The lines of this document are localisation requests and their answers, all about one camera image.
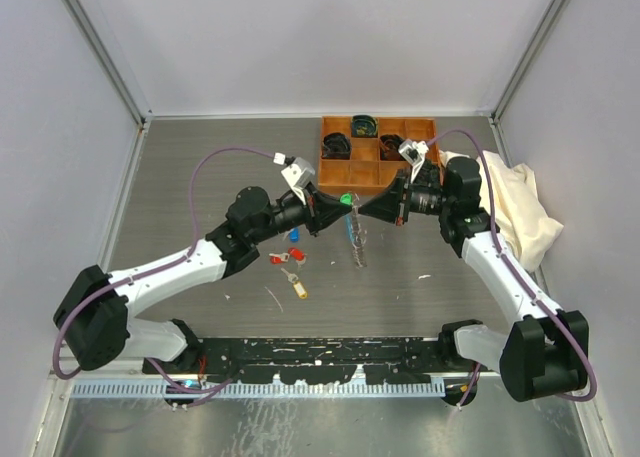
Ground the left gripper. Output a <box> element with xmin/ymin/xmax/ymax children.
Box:
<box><xmin>249</xmin><ymin>181</ymin><xmax>349</xmax><ymax>244</ymax></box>

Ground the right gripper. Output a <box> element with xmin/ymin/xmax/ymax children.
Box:
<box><xmin>360</xmin><ymin>167</ymin><xmax>455</xmax><ymax>225</ymax></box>

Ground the green tag key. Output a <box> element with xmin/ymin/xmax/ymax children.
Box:
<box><xmin>340</xmin><ymin>193</ymin><xmax>354</xmax><ymax>205</ymax></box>

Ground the blue-handled keyring with rings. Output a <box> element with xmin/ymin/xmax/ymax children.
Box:
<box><xmin>346</xmin><ymin>208</ymin><xmax>367</xmax><ymax>268</ymax></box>

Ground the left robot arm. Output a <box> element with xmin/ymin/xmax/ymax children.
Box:
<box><xmin>53</xmin><ymin>185</ymin><xmax>351</xmax><ymax>373</ymax></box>

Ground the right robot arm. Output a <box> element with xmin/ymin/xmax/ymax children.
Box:
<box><xmin>358</xmin><ymin>157</ymin><xmax>596</xmax><ymax>402</ymax></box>

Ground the wooden compartment tray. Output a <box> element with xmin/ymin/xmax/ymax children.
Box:
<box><xmin>317</xmin><ymin>116</ymin><xmax>436</xmax><ymax>196</ymax></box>

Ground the red tag key upper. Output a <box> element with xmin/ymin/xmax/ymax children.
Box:
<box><xmin>288</xmin><ymin>247</ymin><xmax>307</xmax><ymax>267</ymax></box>

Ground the red tag key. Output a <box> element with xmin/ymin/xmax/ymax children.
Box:
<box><xmin>269</xmin><ymin>253</ymin><xmax>290</xmax><ymax>265</ymax></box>
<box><xmin>288</xmin><ymin>247</ymin><xmax>307</xmax><ymax>267</ymax></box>

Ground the rolled brown belt middle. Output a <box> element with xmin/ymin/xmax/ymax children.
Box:
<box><xmin>379</xmin><ymin>134</ymin><xmax>404</xmax><ymax>161</ymax></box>

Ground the rolled belt left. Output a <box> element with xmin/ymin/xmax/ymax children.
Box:
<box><xmin>321</xmin><ymin>132</ymin><xmax>352</xmax><ymax>160</ymax></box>

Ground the red tag key lower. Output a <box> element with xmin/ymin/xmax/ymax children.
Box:
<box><xmin>269</xmin><ymin>253</ymin><xmax>290</xmax><ymax>265</ymax></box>

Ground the rolled belt top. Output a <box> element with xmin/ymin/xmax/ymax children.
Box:
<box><xmin>350</xmin><ymin>114</ymin><xmax>378</xmax><ymax>138</ymax></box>

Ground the yellow tag key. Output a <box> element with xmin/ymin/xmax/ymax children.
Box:
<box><xmin>281</xmin><ymin>268</ymin><xmax>308</xmax><ymax>299</ymax></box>

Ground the cream cloth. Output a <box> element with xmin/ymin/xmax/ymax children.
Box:
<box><xmin>438</xmin><ymin>149</ymin><xmax>565</xmax><ymax>273</ymax></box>

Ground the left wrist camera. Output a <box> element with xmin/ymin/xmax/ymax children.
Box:
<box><xmin>281</xmin><ymin>157</ymin><xmax>315</xmax><ymax>205</ymax></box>

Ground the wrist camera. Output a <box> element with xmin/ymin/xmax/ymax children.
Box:
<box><xmin>281</xmin><ymin>157</ymin><xmax>315</xmax><ymax>205</ymax></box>
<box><xmin>398</xmin><ymin>139</ymin><xmax>429</xmax><ymax>183</ymax></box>

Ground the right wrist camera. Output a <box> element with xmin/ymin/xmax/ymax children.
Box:
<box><xmin>398</xmin><ymin>139</ymin><xmax>429</xmax><ymax>183</ymax></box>

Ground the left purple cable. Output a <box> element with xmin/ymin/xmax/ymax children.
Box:
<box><xmin>52</xmin><ymin>146</ymin><xmax>291</xmax><ymax>381</ymax></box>

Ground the purple cable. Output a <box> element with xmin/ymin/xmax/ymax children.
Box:
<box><xmin>422</xmin><ymin>129</ymin><xmax>599</xmax><ymax>408</ymax></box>
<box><xmin>52</xmin><ymin>146</ymin><xmax>291</xmax><ymax>381</ymax></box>

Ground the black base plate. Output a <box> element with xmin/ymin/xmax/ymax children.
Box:
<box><xmin>160</xmin><ymin>337</ymin><xmax>474</xmax><ymax>385</ymax></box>

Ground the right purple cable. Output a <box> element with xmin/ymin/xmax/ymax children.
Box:
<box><xmin>422</xmin><ymin>129</ymin><xmax>599</xmax><ymax>408</ymax></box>

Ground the grey cable duct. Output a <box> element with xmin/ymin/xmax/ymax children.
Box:
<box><xmin>70</xmin><ymin>377</ymin><xmax>445</xmax><ymax>399</ymax></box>

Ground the aluminium rail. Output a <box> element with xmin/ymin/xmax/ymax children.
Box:
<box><xmin>49</xmin><ymin>335</ymin><xmax>521</xmax><ymax>378</ymax></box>

